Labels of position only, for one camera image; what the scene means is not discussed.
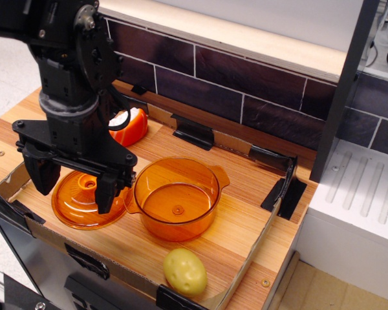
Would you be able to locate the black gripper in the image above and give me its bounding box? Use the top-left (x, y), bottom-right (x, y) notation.
top-left (12, 96), bottom-right (137, 214)

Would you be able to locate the orange salmon sushi toy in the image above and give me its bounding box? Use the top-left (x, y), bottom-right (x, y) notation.
top-left (109, 107), bottom-right (148, 147)

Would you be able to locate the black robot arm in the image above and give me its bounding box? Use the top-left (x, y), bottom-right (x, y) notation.
top-left (0, 1), bottom-right (137, 214)

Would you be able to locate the orange transparent pot lid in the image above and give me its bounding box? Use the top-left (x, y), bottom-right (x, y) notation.
top-left (52, 171), bottom-right (132, 230)

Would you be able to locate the cardboard fence with black tape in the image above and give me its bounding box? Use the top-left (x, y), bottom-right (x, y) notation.
top-left (0, 81), bottom-right (316, 309)

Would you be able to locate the orange transparent plastic pot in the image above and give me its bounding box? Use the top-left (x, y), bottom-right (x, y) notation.
top-left (126, 158), bottom-right (230, 242)

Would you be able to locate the yellow toy potato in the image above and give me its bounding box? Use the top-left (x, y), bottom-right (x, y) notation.
top-left (163, 248), bottom-right (208, 297)

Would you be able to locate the white toy sink drainboard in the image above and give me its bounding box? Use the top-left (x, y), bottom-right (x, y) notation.
top-left (297, 140), bottom-right (388, 300)

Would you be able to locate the black base plate with screw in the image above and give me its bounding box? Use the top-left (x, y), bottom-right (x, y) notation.
top-left (0, 273), bottom-right (59, 309)

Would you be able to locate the dark grey vertical post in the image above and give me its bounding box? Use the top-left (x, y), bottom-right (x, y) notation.
top-left (310, 1), bottom-right (380, 183)

